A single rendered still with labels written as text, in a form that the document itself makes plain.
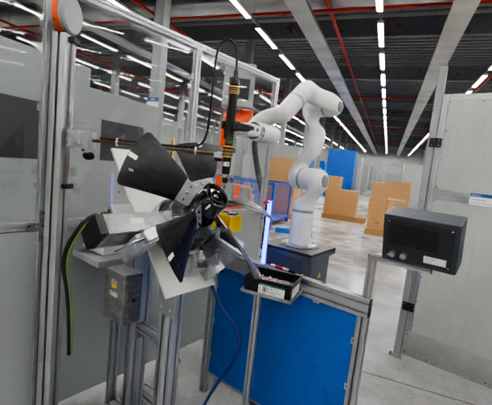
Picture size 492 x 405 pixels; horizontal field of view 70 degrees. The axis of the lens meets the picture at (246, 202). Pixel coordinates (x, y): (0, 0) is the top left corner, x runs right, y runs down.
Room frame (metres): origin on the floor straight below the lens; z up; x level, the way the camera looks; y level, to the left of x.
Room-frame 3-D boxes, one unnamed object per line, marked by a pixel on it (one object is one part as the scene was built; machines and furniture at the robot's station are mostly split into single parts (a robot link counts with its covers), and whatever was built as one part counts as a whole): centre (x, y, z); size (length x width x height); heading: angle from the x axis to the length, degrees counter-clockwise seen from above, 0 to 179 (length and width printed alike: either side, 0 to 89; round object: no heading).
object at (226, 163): (1.47, 0.10, 1.50); 0.04 x 0.04 x 0.46
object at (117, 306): (1.50, 0.50, 0.73); 0.15 x 0.09 x 0.22; 52
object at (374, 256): (1.36, -0.62, 1.04); 0.24 x 0.03 x 0.03; 52
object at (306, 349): (1.69, -0.21, 0.45); 0.82 x 0.02 x 0.66; 52
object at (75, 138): (1.51, 0.72, 1.39); 0.10 x 0.07 x 0.09; 87
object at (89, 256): (1.72, 0.60, 0.85); 0.36 x 0.24 x 0.03; 142
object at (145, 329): (1.50, 0.35, 0.56); 0.19 x 0.04 x 0.04; 52
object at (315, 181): (1.89, -0.34, 1.25); 0.19 x 0.12 x 0.24; 43
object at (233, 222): (1.94, 0.10, 1.02); 0.16 x 0.10 x 0.11; 52
